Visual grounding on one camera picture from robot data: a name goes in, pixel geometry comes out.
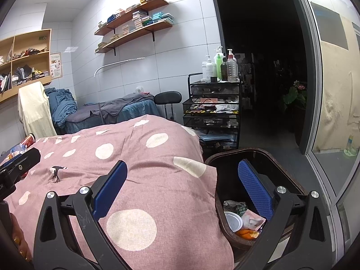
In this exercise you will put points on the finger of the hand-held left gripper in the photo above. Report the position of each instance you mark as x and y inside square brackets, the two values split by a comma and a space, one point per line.
[25, 160]

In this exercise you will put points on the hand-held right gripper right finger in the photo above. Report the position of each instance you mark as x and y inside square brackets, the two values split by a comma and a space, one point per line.
[257, 191]

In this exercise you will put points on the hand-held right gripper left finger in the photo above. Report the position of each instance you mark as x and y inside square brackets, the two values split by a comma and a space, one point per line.
[109, 189]

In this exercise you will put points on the pink packet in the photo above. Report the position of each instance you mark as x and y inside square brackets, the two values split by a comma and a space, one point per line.
[253, 219]

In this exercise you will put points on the dark brown trash bin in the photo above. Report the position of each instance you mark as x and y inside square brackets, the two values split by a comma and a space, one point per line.
[225, 174]

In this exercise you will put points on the orange round piece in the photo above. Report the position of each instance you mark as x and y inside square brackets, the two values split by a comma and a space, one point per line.
[247, 234]

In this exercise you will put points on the person's left hand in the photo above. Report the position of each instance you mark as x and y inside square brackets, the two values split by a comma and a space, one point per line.
[19, 239]

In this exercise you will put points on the clear plastic bottle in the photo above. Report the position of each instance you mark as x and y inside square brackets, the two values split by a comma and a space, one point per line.
[18, 149]

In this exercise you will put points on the red paper cup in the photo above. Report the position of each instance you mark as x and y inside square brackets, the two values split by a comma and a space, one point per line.
[29, 140]

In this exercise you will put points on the pink polka dot blanket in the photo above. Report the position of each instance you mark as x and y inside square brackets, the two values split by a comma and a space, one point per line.
[140, 174]

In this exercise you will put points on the cream cloth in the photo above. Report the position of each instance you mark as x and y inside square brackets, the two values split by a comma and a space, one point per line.
[36, 109]

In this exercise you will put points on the blue bedding pile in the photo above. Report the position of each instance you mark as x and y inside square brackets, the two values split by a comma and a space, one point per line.
[62, 104]

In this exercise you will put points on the wooden cubby shelf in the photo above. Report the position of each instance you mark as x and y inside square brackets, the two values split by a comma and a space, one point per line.
[28, 88]

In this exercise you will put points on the red white cloth heap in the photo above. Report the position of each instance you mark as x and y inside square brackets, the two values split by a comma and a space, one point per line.
[5, 83]

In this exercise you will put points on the stack of flat boxes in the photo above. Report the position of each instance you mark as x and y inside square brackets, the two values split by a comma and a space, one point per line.
[36, 78]

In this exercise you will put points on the grey blanket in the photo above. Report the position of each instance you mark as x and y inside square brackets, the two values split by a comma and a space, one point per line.
[112, 107]

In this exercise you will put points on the massage bed with teal skirt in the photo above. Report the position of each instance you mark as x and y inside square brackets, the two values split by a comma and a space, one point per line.
[135, 109]

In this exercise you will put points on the black mesh trolley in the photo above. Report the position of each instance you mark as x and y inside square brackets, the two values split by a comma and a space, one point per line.
[211, 118]

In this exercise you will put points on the dark folded clothes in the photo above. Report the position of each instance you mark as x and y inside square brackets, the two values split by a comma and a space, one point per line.
[25, 71]

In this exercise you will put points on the potted plant pink flower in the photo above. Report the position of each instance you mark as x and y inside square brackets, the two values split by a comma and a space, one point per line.
[294, 95]

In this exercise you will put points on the small green bottle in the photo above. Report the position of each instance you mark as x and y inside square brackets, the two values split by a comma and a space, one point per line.
[351, 146]

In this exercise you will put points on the pile of mixed clothes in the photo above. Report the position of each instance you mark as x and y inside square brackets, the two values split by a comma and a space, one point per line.
[31, 53]

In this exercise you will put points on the black round stool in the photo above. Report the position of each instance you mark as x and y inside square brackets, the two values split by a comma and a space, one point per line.
[168, 97]

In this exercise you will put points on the small black jar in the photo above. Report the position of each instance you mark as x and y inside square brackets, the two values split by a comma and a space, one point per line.
[214, 79]

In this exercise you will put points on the dark brown bottle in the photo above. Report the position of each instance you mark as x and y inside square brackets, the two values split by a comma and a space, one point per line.
[224, 71]

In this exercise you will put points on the cream board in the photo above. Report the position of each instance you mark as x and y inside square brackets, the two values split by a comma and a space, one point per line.
[337, 95]

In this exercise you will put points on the clear pump bottle red collar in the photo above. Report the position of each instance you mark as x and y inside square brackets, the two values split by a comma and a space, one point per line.
[232, 69]

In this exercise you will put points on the green pump bottle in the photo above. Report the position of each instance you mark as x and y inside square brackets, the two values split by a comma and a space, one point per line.
[218, 60]

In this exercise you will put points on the glass door grey frame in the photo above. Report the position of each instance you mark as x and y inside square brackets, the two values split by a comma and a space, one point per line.
[320, 118]

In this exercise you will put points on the wall poster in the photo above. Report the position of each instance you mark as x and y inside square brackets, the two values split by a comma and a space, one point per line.
[55, 66]

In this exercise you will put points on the white curved rail stand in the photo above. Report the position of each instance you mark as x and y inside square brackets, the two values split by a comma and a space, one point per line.
[118, 62]

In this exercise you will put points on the black door frame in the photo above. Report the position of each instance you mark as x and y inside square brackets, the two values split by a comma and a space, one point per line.
[305, 62]

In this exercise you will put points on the long wooden wall shelf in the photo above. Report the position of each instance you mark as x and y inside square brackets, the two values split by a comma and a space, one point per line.
[135, 12]
[135, 35]

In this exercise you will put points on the wall shelves with boxes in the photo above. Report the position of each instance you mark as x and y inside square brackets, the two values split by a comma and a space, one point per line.
[140, 17]

